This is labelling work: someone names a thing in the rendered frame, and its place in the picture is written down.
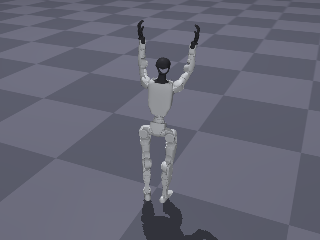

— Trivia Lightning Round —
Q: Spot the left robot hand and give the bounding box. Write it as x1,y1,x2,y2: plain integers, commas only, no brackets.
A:
138,20,146,45

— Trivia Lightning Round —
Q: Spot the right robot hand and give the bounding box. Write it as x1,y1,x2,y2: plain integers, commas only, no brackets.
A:
190,25,200,50

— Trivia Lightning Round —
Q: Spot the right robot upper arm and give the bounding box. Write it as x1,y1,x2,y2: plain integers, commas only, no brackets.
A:
173,64,193,94

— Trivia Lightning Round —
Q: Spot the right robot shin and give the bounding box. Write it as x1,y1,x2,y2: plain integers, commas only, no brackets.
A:
161,163,173,198

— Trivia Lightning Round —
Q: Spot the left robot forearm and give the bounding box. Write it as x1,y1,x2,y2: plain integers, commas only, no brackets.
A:
138,40,147,67

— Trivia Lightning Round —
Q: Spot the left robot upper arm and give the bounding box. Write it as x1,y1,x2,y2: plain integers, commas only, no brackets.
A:
139,59,151,89

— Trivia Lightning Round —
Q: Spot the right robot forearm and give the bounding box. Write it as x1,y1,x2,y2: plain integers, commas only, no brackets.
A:
187,44,197,73

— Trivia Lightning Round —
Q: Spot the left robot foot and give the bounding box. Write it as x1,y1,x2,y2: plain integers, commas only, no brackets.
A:
143,187,152,201

